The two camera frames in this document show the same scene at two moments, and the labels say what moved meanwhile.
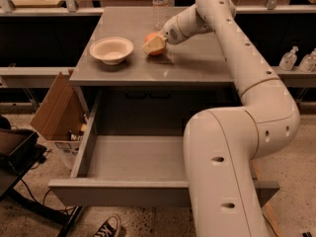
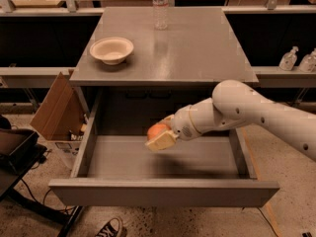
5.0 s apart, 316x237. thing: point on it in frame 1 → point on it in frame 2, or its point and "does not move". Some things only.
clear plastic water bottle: (160, 5) does not move
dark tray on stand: (14, 143) does not move
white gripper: (171, 33) → (182, 124)
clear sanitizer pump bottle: (289, 59) does not move
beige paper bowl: (112, 50) does not move
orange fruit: (149, 37) → (156, 129)
